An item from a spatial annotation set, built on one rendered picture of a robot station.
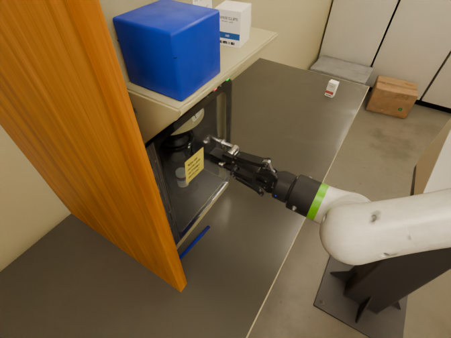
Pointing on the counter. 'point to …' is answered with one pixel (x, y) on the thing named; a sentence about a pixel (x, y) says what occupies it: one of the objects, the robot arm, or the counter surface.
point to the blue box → (170, 46)
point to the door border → (162, 190)
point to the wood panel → (82, 125)
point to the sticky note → (194, 165)
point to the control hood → (227, 58)
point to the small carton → (234, 23)
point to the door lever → (228, 151)
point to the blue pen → (194, 242)
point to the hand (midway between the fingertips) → (223, 159)
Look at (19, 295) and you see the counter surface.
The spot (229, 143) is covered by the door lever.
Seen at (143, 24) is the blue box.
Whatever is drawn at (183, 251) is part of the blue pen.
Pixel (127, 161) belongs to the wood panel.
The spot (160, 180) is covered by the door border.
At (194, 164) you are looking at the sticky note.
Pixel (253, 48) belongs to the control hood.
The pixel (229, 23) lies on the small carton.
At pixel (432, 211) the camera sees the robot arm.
